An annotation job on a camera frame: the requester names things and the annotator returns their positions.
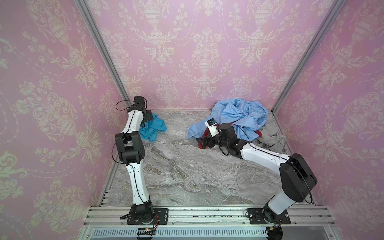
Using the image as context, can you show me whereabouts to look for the teal cloth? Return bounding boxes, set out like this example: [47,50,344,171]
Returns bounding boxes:
[139,114,168,142]

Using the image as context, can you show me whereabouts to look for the light blue cloth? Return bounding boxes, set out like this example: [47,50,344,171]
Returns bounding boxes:
[187,98,269,142]

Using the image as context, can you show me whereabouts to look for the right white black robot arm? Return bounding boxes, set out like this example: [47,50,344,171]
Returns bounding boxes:
[197,119,318,224]

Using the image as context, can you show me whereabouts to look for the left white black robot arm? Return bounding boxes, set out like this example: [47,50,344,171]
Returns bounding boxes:
[115,96,155,225]

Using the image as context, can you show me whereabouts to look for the grey cloth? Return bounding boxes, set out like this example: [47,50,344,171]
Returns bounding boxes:
[253,114,291,155]

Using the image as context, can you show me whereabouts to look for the white vented strip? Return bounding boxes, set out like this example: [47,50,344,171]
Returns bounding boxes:
[91,226,268,239]

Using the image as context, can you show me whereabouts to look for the left corner aluminium post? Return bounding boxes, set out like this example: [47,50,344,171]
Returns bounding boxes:
[74,0,131,107]

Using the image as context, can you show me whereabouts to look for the corner aluminium post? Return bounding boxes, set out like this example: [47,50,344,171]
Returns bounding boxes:
[271,0,347,116]
[74,0,131,107]

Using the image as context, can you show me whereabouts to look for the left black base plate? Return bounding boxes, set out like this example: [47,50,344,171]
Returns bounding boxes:
[127,208,169,225]

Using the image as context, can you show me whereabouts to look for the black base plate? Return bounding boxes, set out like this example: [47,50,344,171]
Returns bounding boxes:
[245,208,291,226]
[127,208,169,225]

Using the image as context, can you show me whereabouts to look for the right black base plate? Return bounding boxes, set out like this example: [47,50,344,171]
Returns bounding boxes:
[245,208,291,226]

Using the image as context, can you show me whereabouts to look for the aluminium frame rail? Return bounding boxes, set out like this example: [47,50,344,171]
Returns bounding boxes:
[78,204,342,240]

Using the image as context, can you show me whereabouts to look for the right corner aluminium post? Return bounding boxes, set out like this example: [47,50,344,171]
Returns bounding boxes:
[271,0,347,116]

